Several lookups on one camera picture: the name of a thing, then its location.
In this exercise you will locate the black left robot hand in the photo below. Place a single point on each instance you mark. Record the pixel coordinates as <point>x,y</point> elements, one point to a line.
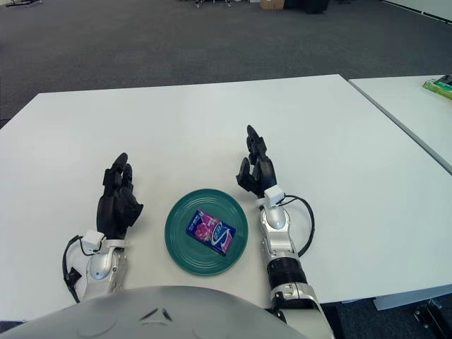
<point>116,208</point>

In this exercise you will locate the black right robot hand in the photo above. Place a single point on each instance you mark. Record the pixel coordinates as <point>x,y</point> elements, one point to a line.
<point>263,173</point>

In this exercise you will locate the purple blue gum pack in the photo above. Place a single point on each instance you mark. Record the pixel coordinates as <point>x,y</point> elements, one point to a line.
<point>212,231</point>

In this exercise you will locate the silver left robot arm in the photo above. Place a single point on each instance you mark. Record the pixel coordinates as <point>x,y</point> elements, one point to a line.
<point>99,268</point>

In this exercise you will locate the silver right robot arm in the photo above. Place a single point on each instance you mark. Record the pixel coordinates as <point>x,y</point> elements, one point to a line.
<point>282,240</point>

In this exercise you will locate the green round plate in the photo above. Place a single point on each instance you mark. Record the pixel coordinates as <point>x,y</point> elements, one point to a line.
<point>180,247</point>

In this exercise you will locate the silver robot torso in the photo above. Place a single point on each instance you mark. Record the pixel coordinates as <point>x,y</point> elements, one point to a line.
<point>106,318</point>

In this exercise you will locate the brown cardboard box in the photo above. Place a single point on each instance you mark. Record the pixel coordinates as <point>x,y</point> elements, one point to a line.
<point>272,4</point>

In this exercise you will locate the black cabinet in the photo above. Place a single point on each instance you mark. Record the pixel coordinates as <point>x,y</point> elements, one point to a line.
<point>307,6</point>

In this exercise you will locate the black chair wheels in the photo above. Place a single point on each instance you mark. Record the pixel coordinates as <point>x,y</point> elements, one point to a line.
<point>212,3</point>

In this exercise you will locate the green box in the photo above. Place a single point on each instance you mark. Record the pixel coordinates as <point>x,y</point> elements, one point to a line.
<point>439,88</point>

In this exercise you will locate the black table foot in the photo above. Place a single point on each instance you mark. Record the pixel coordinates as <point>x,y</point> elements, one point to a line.
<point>429,314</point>

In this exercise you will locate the white table frame bracket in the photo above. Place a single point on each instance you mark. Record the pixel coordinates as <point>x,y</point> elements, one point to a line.
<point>406,302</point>

